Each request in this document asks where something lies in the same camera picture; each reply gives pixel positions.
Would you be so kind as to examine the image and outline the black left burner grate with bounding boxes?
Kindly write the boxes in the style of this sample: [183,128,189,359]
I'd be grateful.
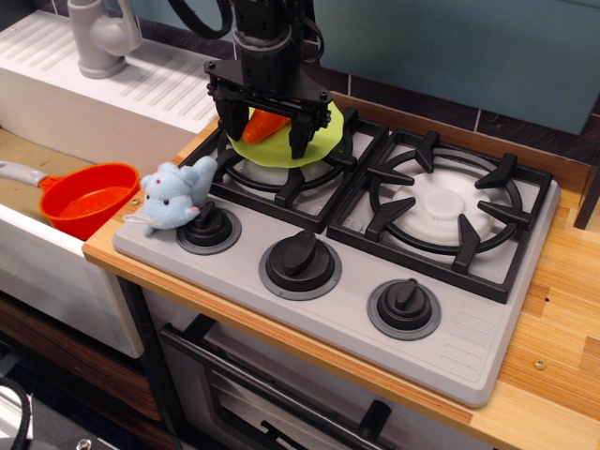
[180,108,389,233]

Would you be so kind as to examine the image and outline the orange toy carrot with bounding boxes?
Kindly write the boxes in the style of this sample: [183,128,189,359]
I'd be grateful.
[242,109,291,144]

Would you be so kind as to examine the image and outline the white toy sink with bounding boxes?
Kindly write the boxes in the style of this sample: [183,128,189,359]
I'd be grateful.
[1,11,216,358]

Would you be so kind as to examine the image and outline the grey toy faucet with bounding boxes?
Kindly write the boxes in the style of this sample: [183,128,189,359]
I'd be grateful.
[67,0,143,79]

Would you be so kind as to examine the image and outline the teal wall panel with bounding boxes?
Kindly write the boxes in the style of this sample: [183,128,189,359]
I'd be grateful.
[128,0,600,136]

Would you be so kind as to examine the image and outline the lime green plate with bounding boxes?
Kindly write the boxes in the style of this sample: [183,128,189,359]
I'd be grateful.
[228,103,344,169]

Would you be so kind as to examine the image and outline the black left stove knob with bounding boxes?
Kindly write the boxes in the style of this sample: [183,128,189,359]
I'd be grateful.
[176,201,242,256]

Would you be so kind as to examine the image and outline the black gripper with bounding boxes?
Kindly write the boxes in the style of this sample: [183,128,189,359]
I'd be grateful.
[204,32,332,159]

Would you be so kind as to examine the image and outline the black stove knob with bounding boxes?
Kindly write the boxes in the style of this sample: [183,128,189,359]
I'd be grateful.
[259,231,342,301]
[367,278,442,341]
[176,201,242,256]

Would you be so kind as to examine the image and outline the blue plush elephant toy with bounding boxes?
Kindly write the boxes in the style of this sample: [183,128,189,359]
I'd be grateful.
[124,156,218,235]

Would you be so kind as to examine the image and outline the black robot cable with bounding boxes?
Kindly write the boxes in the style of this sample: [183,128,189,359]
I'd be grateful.
[173,0,235,40]

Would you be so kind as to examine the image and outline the black burner grate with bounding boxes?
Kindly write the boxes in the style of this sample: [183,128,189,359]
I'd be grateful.
[180,108,389,233]
[327,129,560,304]

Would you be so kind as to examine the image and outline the black oven door handle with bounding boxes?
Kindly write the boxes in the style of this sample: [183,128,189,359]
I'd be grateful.
[159,323,387,449]

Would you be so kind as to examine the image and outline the toy oven door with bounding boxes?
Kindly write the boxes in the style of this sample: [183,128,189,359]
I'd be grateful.
[155,315,485,449]

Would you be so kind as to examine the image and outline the orange pot with grey handle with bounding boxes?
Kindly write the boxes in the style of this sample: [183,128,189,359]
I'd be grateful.
[1,161,140,241]

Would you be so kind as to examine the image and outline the black middle stove knob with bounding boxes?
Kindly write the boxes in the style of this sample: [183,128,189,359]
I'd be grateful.
[259,231,342,301]

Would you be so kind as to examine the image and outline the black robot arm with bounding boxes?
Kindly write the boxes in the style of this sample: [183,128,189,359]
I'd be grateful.
[204,1,332,159]

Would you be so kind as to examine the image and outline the grey toy stove top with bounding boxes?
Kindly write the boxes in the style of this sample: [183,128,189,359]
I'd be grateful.
[113,194,542,407]

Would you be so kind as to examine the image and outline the black right stove knob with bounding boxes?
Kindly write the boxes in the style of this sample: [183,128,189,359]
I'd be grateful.
[367,278,442,341]

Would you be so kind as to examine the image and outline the black right burner grate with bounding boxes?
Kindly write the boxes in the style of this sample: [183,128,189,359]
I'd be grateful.
[327,129,560,304]

